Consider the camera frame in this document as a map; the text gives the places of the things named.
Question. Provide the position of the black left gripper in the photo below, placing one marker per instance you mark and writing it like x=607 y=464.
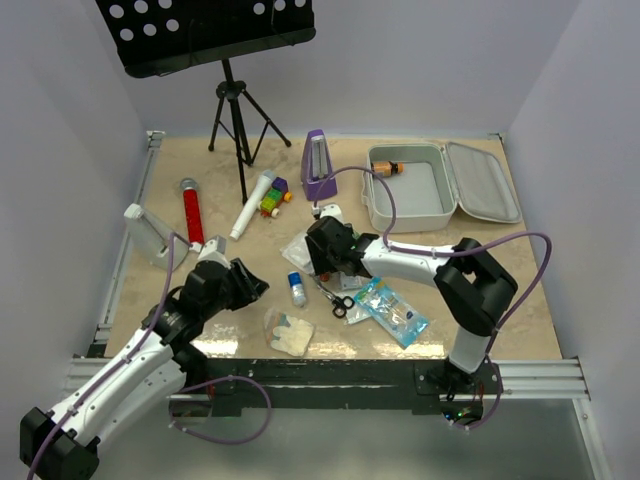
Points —
x=249 y=287

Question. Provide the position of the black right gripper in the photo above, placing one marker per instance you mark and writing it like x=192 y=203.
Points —
x=321 y=263

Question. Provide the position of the white gauze packet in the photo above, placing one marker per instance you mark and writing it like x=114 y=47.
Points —
x=297 y=253

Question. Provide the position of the small white blue bottle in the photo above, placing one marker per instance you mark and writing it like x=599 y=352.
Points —
x=298 y=294

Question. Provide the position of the brown bottle orange cap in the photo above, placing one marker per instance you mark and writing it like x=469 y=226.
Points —
x=387 y=168

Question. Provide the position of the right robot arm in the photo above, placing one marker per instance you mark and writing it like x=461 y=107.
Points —
x=474 y=286

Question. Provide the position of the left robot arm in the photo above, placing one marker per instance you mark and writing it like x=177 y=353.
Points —
x=159 y=360

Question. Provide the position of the grey open medicine case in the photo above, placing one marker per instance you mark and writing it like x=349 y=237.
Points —
x=437 y=181

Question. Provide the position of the clear bag with wipes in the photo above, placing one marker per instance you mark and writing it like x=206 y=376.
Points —
x=342 y=284

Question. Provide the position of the bag of white gloves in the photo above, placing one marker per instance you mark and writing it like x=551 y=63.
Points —
x=286 y=333

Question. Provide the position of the colourful toy block train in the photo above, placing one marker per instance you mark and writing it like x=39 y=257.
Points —
x=277 y=194

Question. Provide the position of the purple metronome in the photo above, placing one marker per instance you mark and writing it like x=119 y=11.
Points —
x=316 y=166

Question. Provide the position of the red toy microphone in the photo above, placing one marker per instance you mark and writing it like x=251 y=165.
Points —
x=195 y=230

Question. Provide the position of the white toy microphone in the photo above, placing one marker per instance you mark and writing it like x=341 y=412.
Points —
x=251 y=206

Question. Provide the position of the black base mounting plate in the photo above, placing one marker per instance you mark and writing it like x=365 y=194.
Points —
x=423 y=387

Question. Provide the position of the blue plaster packet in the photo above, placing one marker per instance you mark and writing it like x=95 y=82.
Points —
x=390 y=310

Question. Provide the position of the black music stand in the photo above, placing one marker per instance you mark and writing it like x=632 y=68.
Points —
x=160 y=38

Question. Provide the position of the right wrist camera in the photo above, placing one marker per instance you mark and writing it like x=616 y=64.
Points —
x=328 y=210

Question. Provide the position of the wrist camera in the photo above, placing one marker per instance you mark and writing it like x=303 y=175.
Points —
x=214 y=250
x=328 y=210

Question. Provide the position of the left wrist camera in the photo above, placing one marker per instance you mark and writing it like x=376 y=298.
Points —
x=214 y=250

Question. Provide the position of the black handled scissors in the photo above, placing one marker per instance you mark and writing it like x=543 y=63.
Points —
x=340 y=304

